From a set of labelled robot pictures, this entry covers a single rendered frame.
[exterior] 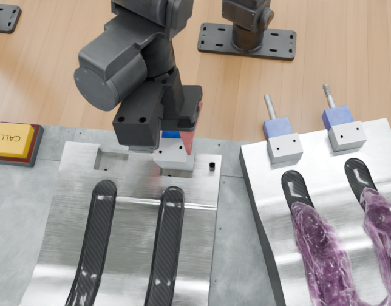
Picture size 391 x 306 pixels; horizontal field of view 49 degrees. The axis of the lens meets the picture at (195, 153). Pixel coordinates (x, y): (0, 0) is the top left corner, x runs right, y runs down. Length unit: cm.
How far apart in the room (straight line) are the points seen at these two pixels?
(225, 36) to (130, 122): 49
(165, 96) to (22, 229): 40
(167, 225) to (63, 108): 35
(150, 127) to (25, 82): 51
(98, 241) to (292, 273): 29
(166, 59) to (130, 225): 27
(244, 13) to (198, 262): 42
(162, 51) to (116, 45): 7
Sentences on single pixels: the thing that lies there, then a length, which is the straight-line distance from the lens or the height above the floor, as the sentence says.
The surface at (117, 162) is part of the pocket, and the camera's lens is 73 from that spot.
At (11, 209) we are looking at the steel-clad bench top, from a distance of 84.
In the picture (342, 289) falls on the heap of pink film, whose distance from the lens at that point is 65.
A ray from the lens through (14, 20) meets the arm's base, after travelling 104.
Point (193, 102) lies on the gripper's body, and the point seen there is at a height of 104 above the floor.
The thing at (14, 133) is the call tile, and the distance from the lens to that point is 85.
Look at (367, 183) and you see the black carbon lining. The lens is 76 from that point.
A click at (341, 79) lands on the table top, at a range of 91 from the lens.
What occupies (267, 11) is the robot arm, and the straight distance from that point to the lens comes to 80.
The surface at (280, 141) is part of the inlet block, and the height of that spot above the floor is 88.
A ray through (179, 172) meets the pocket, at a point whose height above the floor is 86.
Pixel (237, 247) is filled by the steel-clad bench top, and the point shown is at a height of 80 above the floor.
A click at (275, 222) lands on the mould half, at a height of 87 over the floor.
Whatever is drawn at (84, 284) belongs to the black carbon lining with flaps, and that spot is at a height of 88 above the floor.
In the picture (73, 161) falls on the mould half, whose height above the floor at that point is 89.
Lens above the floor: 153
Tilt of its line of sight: 66 degrees down
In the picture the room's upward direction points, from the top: 5 degrees counter-clockwise
